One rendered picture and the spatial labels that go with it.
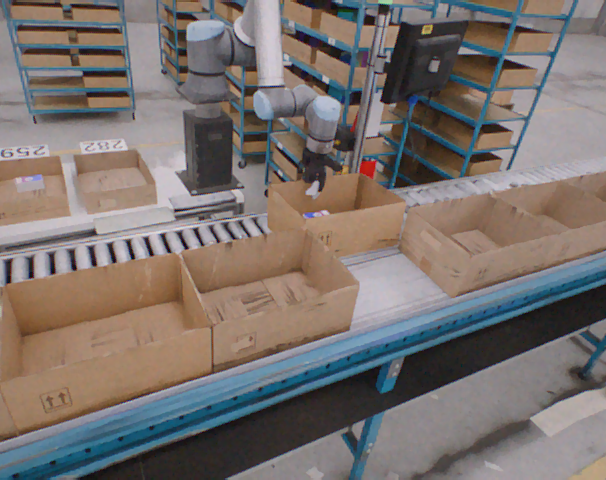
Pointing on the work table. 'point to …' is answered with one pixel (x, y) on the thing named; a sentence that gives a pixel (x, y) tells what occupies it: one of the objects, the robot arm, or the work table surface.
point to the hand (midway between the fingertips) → (314, 195)
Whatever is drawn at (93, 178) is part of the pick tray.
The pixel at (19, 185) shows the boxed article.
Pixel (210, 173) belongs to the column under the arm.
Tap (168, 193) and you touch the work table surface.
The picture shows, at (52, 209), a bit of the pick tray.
